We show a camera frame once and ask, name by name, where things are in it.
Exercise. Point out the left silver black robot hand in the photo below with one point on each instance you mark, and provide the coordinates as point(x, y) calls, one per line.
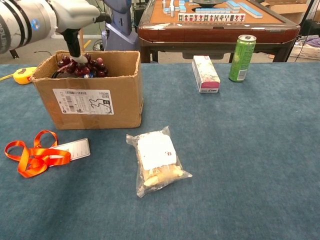
point(75, 12)

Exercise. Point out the dark red grape bunch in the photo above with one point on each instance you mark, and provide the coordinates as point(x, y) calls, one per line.
point(95, 67)

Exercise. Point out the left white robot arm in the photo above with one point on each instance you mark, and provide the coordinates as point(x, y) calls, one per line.
point(20, 22)

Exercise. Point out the open cardboard box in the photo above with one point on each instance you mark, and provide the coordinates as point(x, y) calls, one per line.
point(120, 100)

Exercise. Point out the wooden pole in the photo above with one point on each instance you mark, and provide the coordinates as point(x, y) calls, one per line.
point(81, 40)

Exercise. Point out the white power strip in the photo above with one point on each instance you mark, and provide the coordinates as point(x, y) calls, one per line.
point(98, 46)

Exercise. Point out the blue grey machine base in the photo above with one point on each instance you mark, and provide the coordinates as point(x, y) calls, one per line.
point(120, 37)

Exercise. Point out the blue snack packet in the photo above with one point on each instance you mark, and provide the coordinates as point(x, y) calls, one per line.
point(91, 74)

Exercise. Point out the dark table leg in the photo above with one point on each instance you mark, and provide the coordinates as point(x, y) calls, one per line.
point(13, 53)

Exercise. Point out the yellow tape measure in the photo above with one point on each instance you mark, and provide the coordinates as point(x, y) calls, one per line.
point(23, 76)

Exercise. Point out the black mahjong table disc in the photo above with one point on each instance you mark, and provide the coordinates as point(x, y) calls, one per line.
point(207, 2)

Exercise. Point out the white badge card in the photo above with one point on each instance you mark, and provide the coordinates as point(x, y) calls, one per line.
point(80, 148)

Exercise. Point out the row of face-up mahjong tiles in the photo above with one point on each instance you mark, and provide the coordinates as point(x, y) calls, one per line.
point(212, 17)

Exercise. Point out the brown mahjong table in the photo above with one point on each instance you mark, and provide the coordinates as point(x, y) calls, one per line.
point(212, 32)

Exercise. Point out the white floral carton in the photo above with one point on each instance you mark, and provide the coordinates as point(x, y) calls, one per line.
point(206, 72)

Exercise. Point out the clear snack bag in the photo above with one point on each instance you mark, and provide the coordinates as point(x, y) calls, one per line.
point(156, 152)

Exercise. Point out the green drink can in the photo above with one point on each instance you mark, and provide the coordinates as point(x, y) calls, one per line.
point(241, 60)

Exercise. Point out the blue table mat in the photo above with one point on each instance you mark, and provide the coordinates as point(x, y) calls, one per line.
point(250, 150)

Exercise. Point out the white plastic basket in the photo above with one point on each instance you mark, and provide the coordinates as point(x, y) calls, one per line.
point(306, 51)

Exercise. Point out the blue backed mahjong tile wall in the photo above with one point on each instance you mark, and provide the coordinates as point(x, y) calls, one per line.
point(175, 10)
point(212, 10)
point(232, 6)
point(251, 10)

